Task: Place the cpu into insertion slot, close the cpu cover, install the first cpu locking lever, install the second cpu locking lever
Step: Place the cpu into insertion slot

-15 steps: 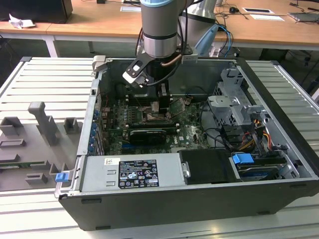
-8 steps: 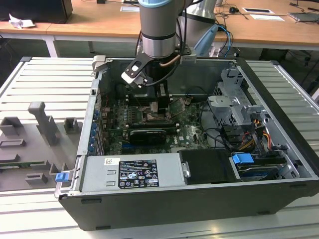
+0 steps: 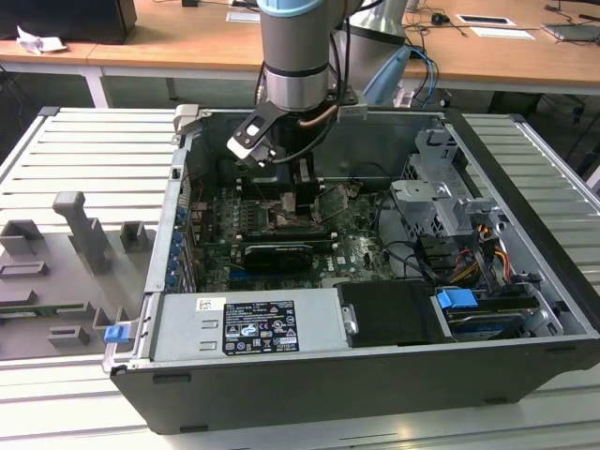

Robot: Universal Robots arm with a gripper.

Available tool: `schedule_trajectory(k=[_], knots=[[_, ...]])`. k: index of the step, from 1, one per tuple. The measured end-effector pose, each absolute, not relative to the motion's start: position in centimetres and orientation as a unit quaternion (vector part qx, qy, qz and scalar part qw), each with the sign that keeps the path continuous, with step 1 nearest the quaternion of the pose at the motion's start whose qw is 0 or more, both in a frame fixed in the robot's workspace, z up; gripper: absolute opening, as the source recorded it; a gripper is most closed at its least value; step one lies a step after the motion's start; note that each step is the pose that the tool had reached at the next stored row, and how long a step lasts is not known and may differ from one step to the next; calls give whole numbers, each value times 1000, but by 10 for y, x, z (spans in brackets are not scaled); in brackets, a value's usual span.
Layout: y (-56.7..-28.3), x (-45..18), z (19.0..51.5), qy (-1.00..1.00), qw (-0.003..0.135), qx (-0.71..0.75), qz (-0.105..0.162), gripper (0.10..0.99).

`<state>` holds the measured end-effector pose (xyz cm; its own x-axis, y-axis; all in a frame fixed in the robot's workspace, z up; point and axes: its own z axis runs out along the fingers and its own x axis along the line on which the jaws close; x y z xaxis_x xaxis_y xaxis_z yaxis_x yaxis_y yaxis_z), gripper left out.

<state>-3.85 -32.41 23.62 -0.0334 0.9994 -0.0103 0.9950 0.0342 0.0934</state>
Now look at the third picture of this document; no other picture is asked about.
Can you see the pale blue teach pendant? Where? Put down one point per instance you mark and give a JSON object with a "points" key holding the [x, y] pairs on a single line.
{"points": [[389, 75]]}

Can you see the white paper sheet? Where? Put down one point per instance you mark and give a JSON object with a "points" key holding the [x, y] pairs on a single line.
{"points": [[504, 33]]}

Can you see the metal CPU socket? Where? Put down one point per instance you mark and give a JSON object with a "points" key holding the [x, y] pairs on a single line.
{"points": [[281, 222]]}

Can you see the grey power supply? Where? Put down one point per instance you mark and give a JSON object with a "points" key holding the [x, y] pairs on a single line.
{"points": [[187, 323]]}

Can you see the grey laptop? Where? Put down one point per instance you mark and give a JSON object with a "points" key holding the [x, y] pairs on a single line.
{"points": [[572, 32]]}

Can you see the green motherboard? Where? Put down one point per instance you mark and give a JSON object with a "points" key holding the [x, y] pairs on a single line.
{"points": [[361, 255]]}

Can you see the black PC case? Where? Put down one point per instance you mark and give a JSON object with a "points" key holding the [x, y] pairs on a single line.
{"points": [[328, 389]]}

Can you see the metal drive cage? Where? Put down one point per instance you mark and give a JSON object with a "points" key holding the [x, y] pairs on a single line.
{"points": [[422, 201]]}

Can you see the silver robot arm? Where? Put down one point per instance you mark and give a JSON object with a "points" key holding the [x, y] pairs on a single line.
{"points": [[293, 56]]}

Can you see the black RAM slot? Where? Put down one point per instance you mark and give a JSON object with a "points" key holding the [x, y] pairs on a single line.
{"points": [[281, 235], [334, 244], [258, 186], [281, 230], [258, 182], [258, 191], [258, 196], [281, 238]]}

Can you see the black graphics card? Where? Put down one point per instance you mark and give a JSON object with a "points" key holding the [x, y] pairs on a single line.
{"points": [[276, 260]]}

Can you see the silver CPU plate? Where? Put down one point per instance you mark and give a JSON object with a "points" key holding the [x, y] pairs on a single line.
{"points": [[289, 202]]}

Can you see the crumpled white paper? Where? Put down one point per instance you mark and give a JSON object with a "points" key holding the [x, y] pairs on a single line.
{"points": [[40, 43]]}

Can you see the blue case latch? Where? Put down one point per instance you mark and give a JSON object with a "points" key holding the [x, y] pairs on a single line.
{"points": [[115, 334]]}

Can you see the black plastic cover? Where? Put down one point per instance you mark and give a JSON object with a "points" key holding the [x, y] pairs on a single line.
{"points": [[394, 314]]}

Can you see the green RAM stick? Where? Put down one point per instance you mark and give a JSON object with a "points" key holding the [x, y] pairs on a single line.
{"points": [[47, 310]]}

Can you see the black computer mouse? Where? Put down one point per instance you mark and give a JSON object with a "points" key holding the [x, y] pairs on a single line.
{"points": [[439, 19]]}

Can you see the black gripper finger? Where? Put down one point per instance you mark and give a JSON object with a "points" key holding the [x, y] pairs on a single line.
{"points": [[307, 199]]}

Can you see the grey parts rack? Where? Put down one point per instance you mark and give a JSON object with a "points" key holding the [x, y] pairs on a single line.
{"points": [[61, 290]]}

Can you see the white boxy wrist camera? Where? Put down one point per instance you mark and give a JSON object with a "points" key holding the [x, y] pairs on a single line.
{"points": [[248, 138]]}

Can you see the hard disk in blue carrier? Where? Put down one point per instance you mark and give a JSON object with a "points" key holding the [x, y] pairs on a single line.
{"points": [[454, 299]]}

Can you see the black box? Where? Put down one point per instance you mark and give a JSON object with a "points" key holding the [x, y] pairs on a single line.
{"points": [[70, 21]]}

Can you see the small grey wrist camera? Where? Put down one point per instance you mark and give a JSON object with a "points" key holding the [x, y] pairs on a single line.
{"points": [[351, 111]]}

